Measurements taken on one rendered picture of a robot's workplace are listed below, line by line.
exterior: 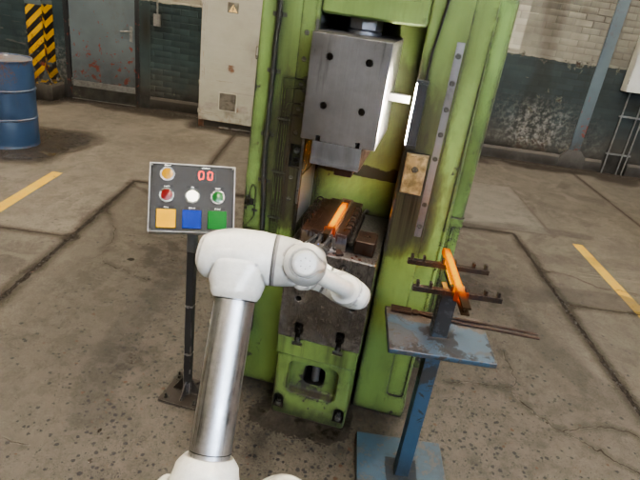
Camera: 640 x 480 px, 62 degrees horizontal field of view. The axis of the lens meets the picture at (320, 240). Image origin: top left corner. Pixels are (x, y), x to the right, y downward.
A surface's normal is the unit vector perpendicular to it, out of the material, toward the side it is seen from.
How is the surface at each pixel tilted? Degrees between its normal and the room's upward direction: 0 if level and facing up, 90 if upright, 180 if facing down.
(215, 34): 90
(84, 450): 0
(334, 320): 90
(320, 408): 89
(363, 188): 90
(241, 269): 64
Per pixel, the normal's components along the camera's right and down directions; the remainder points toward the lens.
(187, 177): 0.24, -0.07
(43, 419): 0.13, -0.90
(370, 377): -0.23, 0.38
